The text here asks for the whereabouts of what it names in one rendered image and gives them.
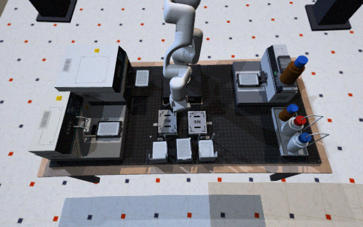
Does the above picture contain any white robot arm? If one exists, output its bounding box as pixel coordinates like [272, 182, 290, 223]
[163, 0, 203, 113]

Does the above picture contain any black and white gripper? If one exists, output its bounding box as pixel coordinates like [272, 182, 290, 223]
[164, 95, 194, 113]

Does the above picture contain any blue bottle cap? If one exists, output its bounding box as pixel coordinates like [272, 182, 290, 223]
[287, 103, 298, 114]
[299, 132, 311, 143]
[295, 55, 308, 67]

